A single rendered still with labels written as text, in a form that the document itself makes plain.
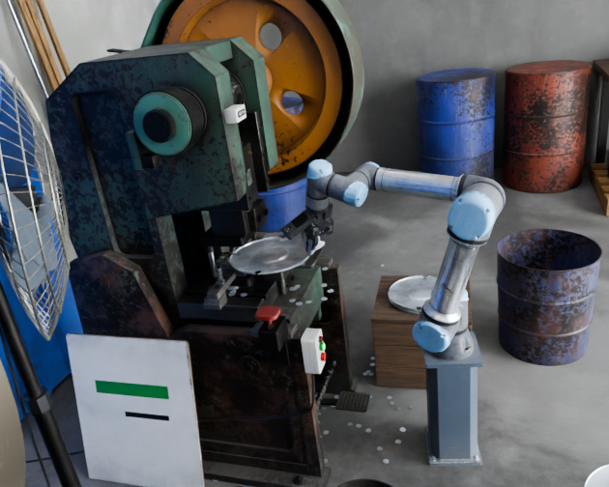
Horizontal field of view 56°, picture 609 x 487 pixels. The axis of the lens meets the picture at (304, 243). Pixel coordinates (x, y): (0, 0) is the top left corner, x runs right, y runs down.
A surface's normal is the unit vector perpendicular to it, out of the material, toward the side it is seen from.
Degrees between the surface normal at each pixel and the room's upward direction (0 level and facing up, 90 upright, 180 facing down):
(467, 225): 83
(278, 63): 90
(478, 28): 90
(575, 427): 0
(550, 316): 92
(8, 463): 107
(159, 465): 78
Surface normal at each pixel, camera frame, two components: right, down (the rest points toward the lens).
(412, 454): -0.12, -0.90
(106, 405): -0.29, 0.23
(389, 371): -0.23, 0.43
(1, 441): 0.95, 0.19
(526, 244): 0.05, 0.37
